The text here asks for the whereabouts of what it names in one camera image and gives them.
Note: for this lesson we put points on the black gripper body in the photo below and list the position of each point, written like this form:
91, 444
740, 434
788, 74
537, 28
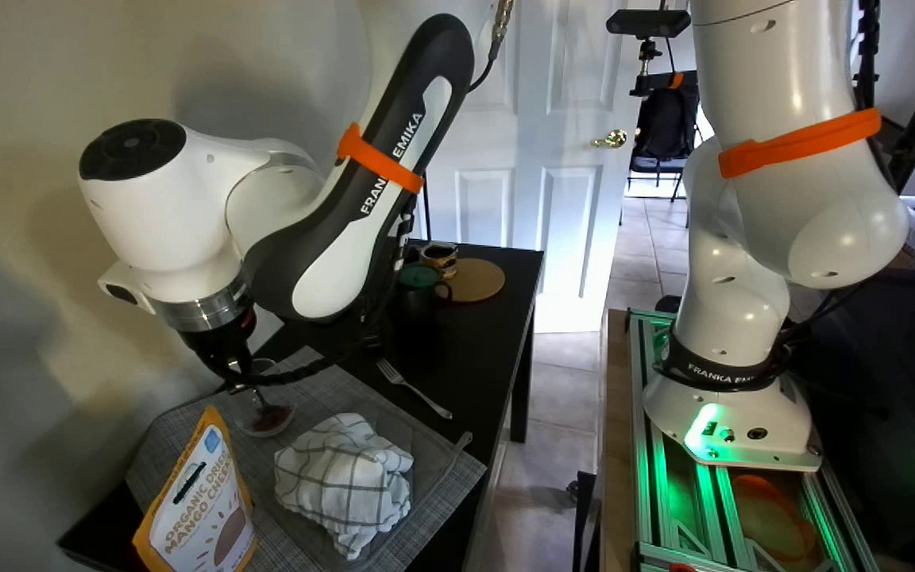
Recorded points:
226, 350

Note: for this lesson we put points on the silver metal spoon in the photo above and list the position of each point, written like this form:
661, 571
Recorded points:
261, 403

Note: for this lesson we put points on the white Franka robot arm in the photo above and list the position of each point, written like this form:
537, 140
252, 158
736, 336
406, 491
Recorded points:
205, 202

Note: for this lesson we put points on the orange white paper package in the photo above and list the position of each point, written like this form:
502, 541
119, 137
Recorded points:
197, 510

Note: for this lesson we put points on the white green checked towel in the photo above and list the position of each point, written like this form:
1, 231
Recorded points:
341, 479

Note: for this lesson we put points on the silver metal fork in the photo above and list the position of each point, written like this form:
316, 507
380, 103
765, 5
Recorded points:
415, 390

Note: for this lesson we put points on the green plastic container lid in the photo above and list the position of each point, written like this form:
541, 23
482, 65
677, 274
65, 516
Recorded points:
420, 285

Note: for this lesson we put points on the gold ceramic mug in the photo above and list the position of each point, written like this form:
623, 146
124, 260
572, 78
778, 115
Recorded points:
438, 254

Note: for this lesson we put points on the grey woven placemat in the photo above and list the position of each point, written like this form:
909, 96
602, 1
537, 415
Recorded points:
430, 466

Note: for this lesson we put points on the black rectangular table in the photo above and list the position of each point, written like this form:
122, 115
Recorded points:
476, 350

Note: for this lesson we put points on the round cork mat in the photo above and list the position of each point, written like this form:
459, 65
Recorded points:
474, 281

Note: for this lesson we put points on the white panel door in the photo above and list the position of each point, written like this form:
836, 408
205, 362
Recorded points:
541, 210

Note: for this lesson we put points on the black backpack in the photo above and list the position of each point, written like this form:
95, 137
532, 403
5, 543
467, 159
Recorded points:
664, 123

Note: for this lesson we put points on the black overhead camera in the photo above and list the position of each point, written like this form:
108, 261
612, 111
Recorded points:
650, 21

